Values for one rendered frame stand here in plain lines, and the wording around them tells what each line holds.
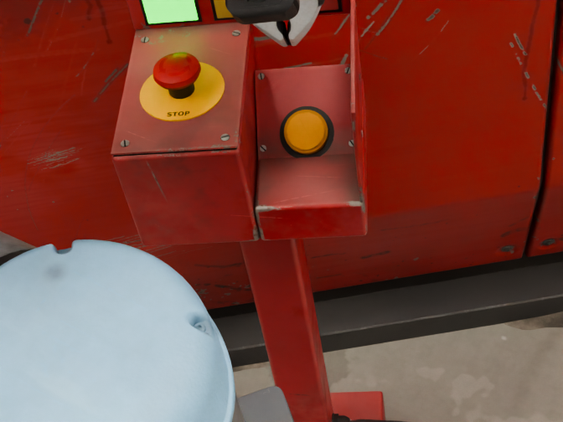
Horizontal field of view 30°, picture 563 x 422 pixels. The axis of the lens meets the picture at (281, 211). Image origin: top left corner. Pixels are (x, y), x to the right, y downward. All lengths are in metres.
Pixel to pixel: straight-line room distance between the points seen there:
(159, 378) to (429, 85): 0.84
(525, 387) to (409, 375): 0.17
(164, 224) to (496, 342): 0.83
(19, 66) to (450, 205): 0.58
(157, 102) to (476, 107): 0.50
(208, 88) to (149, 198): 0.10
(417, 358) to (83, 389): 1.20
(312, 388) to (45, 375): 0.78
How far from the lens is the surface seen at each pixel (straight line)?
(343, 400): 1.45
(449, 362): 1.62
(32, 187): 1.31
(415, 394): 1.59
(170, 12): 0.94
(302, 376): 1.20
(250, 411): 0.69
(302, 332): 1.12
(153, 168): 0.86
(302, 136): 0.91
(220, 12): 0.94
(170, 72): 0.86
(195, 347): 0.45
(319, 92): 0.93
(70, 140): 1.25
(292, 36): 0.82
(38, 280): 0.48
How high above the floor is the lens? 1.36
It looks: 49 degrees down
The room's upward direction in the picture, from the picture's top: 11 degrees counter-clockwise
